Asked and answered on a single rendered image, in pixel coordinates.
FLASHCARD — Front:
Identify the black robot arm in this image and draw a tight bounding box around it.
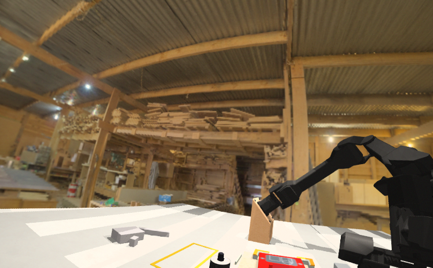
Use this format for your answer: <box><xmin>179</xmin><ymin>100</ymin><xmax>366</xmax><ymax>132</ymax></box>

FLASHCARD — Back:
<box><xmin>257</xmin><ymin>135</ymin><xmax>433</xmax><ymax>251</ymax></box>

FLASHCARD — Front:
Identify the black axle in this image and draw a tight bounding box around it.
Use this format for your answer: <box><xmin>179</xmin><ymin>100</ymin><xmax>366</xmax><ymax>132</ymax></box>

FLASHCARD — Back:
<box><xmin>217</xmin><ymin>252</ymin><xmax>224</xmax><ymax>262</ymax></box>

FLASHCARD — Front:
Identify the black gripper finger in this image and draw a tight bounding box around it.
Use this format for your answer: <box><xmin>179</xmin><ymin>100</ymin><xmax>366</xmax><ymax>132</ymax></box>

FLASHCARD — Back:
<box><xmin>357</xmin><ymin>259</ymin><xmax>390</xmax><ymax>268</ymax></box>

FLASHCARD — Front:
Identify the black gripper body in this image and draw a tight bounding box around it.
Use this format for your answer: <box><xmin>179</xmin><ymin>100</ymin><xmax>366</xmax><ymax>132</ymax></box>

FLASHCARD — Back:
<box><xmin>338</xmin><ymin>203</ymin><xmax>433</xmax><ymax>268</ymax></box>

